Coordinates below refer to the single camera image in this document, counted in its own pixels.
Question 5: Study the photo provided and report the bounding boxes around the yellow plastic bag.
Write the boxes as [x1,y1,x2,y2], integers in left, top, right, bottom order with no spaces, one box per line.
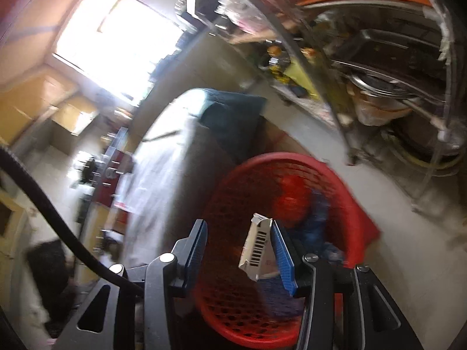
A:
[288,58,336,99]

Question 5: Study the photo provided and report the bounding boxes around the dark red built-in oven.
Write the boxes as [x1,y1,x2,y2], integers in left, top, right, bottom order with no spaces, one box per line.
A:
[98,146,134,190]

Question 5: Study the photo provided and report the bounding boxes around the red plastic bag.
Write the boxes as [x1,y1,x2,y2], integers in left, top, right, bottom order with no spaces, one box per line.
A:
[273,175,314,223]

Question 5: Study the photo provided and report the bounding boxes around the red plastic mesh basket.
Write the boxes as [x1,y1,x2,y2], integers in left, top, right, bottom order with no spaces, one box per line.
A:
[193,152,382,349]

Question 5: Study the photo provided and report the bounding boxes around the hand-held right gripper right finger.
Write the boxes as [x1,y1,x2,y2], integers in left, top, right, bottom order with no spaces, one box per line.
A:
[272,219,424,350]

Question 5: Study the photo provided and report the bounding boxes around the yellow wall cabinets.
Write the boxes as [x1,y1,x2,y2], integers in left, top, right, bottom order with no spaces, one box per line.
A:
[0,73,99,143]

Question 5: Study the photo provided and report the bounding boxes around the black cable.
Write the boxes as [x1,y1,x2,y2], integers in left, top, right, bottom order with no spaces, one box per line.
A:
[0,148,144,296]

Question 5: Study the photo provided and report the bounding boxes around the kitchen window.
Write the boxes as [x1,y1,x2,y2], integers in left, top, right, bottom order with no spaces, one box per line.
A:
[55,0,183,99]

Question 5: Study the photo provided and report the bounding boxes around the blue and white carton box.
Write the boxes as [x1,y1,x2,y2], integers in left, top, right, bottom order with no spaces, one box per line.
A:
[238,213,281,282]

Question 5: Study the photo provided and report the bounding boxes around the pink plastic bag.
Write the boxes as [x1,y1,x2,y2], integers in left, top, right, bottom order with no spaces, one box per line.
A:
[226,0,278,41]

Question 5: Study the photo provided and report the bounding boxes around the chrome storage rack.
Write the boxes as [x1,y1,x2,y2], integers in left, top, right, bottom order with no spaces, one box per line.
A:
[186,0,467,212]

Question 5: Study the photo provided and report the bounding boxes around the yellow hose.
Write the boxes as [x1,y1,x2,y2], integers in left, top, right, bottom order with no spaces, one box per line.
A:
[396,146,460,174]

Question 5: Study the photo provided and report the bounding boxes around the cooking oil bottle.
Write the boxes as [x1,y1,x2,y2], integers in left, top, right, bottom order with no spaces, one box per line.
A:
[266,45,289,81]

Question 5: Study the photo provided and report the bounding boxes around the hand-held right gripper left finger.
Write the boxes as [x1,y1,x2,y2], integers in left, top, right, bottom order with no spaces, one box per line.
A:
[55,219,208,350]

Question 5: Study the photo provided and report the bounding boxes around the stack of steel bowls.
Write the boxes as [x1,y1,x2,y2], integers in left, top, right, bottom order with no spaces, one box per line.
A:
[343,69,417,125]

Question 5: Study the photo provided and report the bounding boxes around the blue plastic bag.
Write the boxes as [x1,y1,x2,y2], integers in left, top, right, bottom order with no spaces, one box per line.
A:
[292,190,345,263]

